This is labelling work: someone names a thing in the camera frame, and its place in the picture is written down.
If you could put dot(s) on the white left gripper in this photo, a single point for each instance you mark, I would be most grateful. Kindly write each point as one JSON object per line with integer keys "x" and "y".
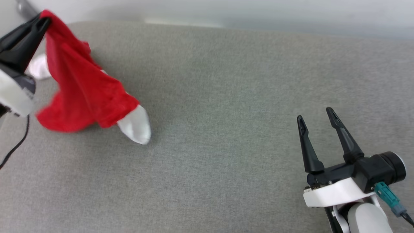
{"x": 14, "y": 97}

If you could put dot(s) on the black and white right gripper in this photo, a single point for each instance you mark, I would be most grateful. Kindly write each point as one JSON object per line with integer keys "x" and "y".
{"x": 336, "y": 191}

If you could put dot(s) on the red and white garment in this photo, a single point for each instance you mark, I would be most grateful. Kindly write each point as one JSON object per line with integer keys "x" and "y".
{"x": 84, "y": 94}

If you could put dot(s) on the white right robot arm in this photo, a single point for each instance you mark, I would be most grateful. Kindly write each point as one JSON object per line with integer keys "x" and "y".
{"x": 362, "y": 216}

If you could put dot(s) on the grey wall pipe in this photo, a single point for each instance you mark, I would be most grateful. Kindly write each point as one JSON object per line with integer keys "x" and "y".
{"x": 27, "y": 8}

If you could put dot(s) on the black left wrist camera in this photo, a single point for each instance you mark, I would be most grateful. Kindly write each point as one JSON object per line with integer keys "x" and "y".
{"x": 26, "y": 84}

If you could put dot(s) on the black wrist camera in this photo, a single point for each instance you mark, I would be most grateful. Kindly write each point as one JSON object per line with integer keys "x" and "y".
{"x": 26, "y": 84}
{"x": 381, "y": 170}

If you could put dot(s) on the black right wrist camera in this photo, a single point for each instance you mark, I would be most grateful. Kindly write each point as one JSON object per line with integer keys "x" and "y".
{"x": 381, "y": 170}

